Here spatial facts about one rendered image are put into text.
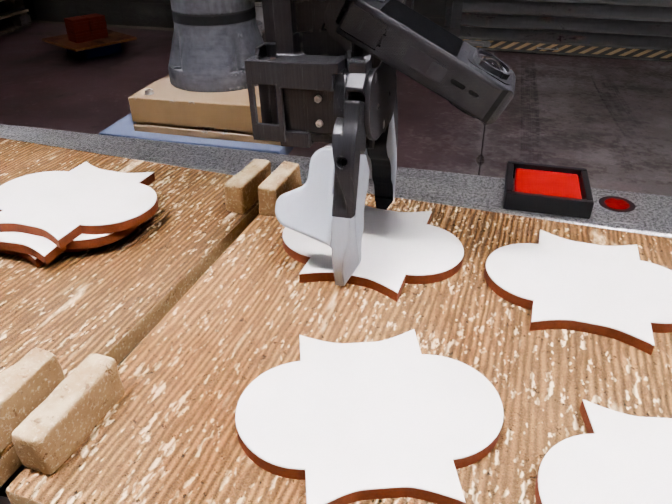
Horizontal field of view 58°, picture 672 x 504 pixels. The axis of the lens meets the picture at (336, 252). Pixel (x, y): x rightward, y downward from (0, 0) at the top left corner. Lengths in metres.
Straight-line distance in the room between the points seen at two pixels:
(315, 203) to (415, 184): 0.23
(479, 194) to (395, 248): 0.18
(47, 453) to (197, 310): 0.14
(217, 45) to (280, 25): 0.48
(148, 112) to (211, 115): 0.09
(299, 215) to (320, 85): 0.09
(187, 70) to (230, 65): 0.06
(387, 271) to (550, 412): 0.14
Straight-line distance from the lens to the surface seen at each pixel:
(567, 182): 0.62
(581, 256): 0.47
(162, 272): 0.45
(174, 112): 0.87
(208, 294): 0.42
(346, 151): 0.37
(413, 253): 0.44
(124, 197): 0.51
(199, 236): 0.49
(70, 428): 0.33
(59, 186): 0.54
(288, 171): 0.52
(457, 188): 0.61
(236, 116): 0.83
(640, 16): 5.16
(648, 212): 0.62
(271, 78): 0.39
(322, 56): 0.40
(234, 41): 0.88
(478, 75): 0.38
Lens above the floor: 1.18
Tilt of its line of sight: 32 degrees down
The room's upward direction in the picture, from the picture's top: straight up
